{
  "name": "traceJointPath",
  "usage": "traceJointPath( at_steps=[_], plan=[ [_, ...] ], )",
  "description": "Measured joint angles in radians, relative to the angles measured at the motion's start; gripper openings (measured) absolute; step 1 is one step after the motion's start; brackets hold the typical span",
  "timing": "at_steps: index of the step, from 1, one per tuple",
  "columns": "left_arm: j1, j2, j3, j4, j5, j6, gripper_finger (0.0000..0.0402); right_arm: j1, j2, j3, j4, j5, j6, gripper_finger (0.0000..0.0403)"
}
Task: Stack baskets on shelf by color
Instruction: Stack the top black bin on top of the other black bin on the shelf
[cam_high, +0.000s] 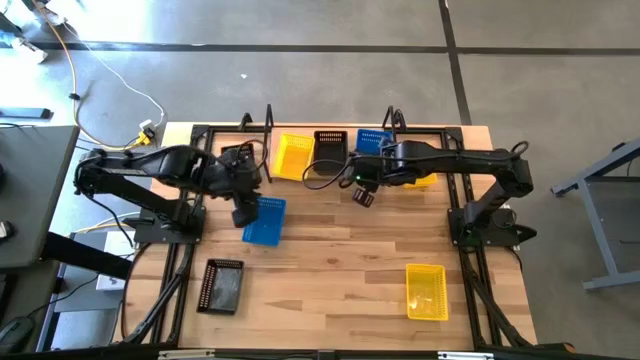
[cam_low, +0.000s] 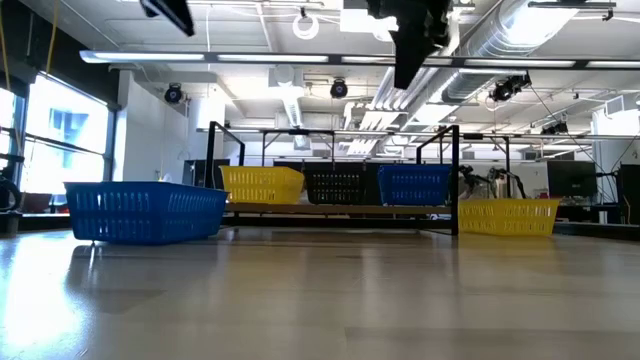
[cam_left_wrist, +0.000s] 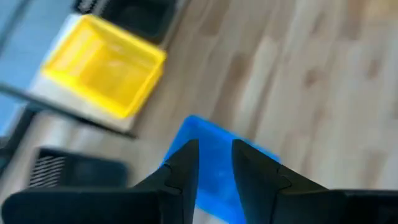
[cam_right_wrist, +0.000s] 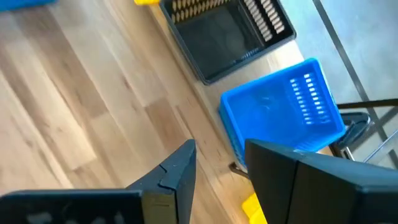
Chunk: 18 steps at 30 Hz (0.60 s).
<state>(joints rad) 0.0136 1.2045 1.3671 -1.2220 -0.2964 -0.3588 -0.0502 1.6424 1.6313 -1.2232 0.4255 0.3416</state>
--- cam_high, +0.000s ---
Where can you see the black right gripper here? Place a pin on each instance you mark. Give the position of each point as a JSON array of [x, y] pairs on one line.
[[365, 172]]

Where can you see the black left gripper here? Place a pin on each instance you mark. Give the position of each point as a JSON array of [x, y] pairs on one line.
[[246, 210]]

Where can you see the blue slotted plastic basket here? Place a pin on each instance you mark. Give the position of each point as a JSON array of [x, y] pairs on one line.
[[370, 140], [270, 225]]

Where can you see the black slotted plastic basket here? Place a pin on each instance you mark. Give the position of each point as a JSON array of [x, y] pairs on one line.
[[330, 150], [222, 287], [235, 148]]

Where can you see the yellow slotted plastic basket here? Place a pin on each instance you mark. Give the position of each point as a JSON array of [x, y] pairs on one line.
[[426, 292], [292, 157], [425, 181]]

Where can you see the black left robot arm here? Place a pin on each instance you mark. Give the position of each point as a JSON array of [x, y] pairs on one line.
[[170, 165]]

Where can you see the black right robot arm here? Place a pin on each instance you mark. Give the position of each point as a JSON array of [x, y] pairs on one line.
[[460, 160]]

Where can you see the white box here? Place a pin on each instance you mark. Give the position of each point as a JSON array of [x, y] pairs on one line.
[[117, 242]]

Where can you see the black desk leg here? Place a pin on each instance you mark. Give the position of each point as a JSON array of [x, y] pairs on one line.
[[85, 255]]

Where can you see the grey desk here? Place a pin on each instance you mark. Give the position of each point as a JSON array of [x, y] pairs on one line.
[[35, 190]]

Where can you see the flat black bar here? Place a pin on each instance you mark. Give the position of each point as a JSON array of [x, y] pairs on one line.
[[25, 113]]

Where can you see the black computer mouse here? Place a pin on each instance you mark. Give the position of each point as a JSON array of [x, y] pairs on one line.
[[15, 332]]

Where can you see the white floor object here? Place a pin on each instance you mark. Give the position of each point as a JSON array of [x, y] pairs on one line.
[[30, 50]]

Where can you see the black aluminium table frame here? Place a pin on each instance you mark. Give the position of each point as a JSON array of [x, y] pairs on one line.
[[454, 134]]

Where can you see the silver metal bracket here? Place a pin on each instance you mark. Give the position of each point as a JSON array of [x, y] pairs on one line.
[[185, 354], [465, 356]]

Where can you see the grey metal table frame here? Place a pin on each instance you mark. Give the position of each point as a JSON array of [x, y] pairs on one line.
[[595, 220]]

